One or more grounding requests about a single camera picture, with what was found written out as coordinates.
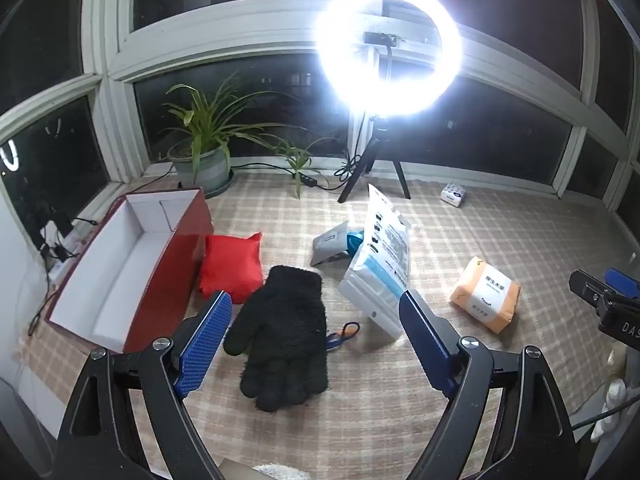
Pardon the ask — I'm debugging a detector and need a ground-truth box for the white fluffy cloth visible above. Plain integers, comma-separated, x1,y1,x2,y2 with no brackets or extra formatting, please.
252,464,301,480

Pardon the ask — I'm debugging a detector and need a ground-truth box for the white ring light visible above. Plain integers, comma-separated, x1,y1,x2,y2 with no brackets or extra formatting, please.
315,0,463,117

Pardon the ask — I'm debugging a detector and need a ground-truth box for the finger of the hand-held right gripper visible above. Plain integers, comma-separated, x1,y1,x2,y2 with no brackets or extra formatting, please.
604,267,640,302
569,269,620,315

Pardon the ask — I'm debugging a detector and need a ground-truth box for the white plastic package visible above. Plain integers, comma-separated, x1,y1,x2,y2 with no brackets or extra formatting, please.
337,183,412,339

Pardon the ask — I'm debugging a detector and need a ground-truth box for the potted green plant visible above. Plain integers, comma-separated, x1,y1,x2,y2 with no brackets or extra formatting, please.
160,72,311,198

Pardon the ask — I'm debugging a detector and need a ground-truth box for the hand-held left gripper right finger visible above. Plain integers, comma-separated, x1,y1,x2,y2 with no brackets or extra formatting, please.
398,290,586,480

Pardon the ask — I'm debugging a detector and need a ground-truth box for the red cloth bag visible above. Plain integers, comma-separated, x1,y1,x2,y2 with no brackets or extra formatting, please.
199,232,264,305

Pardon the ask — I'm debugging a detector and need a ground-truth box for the black power cable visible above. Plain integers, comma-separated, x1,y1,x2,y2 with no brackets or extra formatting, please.
230,155,363,192

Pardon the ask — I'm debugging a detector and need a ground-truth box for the grey foil pouch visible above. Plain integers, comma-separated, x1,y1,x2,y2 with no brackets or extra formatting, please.
310,220,352,267

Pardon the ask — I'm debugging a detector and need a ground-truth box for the white window frame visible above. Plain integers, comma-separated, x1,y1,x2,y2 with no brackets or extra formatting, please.
0,0,640,216

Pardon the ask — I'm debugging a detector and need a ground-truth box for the beige plaid blanket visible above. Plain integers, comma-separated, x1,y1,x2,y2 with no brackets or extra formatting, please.
20,172,640,480

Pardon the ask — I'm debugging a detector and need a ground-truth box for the black tripod stand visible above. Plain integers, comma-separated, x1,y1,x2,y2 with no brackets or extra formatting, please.
338,45,412,204

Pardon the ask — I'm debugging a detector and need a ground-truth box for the red cardboard box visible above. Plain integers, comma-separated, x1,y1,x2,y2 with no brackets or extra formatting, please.
44,187,215,355

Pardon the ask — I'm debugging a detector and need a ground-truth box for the black power adapter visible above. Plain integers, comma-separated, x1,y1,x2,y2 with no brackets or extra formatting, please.
39,209,76,251

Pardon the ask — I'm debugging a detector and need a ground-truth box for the white tissue pack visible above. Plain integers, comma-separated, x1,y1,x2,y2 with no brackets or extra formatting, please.
441,181,467,207

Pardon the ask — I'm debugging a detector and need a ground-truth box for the black phone clip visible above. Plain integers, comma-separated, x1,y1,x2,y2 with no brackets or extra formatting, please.
365,31,402,48

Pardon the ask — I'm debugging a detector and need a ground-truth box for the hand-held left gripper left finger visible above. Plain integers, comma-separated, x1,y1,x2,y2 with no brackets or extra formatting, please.
52,290,236,480

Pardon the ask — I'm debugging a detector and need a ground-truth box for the small green plantlet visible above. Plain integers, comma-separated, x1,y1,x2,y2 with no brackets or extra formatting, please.
272,137,341,201

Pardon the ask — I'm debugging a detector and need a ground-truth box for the orange tissue pack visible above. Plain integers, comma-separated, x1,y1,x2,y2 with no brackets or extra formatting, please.
448,256,522,335

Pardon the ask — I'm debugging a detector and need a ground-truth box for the black fuzzy glove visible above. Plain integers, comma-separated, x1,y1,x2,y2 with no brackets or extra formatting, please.
222,265,331,413

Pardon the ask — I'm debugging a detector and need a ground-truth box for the white rounded object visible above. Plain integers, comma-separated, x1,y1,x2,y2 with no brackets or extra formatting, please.
590,350,630,443

